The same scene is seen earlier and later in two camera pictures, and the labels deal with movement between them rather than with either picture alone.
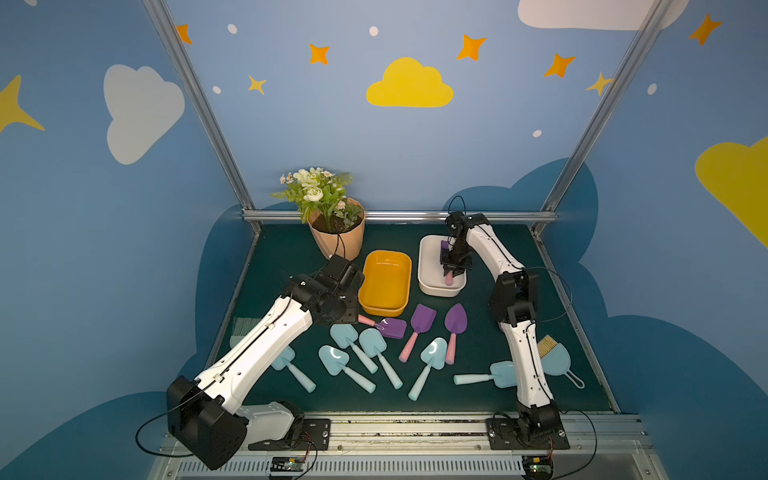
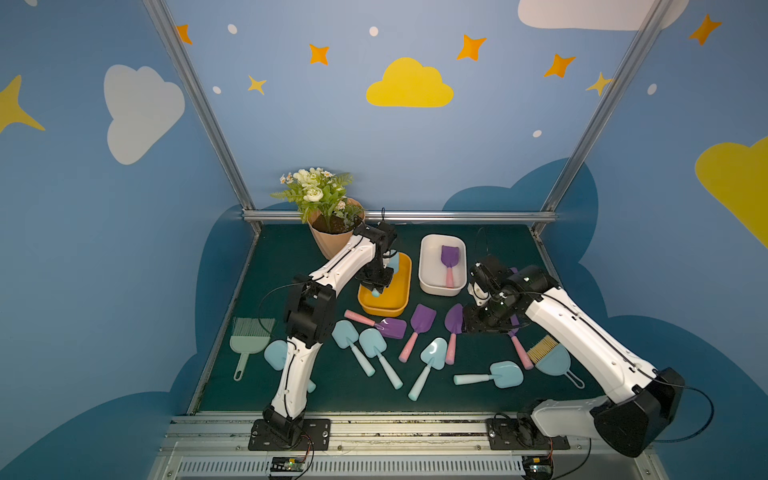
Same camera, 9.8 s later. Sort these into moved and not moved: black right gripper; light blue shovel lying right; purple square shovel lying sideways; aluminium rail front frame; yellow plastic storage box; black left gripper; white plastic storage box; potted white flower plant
Moved: black right gripper; black left gripper
Not moved: purple square shovel lying sideways; yellow plastic storage box; light blue shovel lying right; white plastic storage box; potted white flower plant; aluminium rail front frame
